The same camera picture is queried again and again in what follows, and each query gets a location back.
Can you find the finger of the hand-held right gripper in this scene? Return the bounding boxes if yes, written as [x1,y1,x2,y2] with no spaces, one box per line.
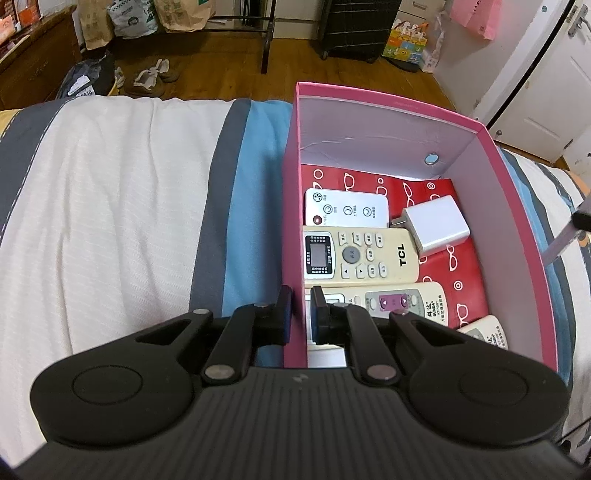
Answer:
[544,198,591,269]

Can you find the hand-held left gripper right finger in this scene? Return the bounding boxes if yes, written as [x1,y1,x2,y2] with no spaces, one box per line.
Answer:
[308,285,470,387]

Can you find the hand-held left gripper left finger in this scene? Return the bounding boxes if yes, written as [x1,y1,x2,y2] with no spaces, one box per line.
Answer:
[134,284,293,387]

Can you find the cream remote with display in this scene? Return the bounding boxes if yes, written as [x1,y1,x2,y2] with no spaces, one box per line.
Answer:
[302,224,422,289]

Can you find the cream remote with purple buttons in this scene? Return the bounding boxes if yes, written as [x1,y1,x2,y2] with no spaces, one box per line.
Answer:
[305,281,450,334]

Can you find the small white remote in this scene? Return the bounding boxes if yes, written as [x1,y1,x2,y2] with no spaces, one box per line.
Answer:
[302,186,391,230]

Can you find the pink cardboard box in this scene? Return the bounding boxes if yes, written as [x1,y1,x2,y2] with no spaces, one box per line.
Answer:
[281,82,560,371]

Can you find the small cream remote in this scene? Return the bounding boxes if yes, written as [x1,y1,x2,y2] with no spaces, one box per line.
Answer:
[455,314,509,352]

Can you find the white charger adapter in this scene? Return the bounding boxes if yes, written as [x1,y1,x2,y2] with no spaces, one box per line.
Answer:
[390,194,472,258]

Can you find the red glasses-print paper bag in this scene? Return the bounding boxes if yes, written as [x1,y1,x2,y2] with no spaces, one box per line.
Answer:
[300,164,491,329]

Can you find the white door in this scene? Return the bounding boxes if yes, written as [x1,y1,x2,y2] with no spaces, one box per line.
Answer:
[470,0,591,168]

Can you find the striped bed sheet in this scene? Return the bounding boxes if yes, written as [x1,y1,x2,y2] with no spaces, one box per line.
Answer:
[0,95,591,464]

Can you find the clear white plastic bag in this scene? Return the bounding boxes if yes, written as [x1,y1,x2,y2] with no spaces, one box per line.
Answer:
[419,11,452,75]

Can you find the pink paper bag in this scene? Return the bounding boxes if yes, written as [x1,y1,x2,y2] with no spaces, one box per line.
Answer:
[449,0,502,42]

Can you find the colourful cartoon gift bag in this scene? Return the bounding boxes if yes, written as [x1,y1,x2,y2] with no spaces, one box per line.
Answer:
[382,18,431,73]

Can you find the white drawer unit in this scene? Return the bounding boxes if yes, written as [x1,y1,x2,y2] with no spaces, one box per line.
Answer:
[396,0,452,31]

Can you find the beige shoe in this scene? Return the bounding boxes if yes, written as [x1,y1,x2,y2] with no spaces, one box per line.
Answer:
[124,65,167,99]
[154,58,182,84]

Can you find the black metal rack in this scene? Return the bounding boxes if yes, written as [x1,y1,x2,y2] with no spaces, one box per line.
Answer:
[115,0,279,75]

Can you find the black suitcase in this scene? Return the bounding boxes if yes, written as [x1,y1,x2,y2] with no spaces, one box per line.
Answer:
[320,0,403,64]

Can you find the dark grey parcel bag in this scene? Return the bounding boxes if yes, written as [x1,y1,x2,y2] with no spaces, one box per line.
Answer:
[55,50,117,100]

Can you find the brown paper bag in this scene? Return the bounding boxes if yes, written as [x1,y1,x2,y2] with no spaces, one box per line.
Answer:
[154,0,219,34]
[75,0,116,51]

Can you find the white printed plastic bag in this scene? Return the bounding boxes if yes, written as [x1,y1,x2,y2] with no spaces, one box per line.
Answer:
[107,0,161,40]

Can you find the wooden cabinet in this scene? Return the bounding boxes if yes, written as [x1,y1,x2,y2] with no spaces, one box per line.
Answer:
[0,6,80,110]

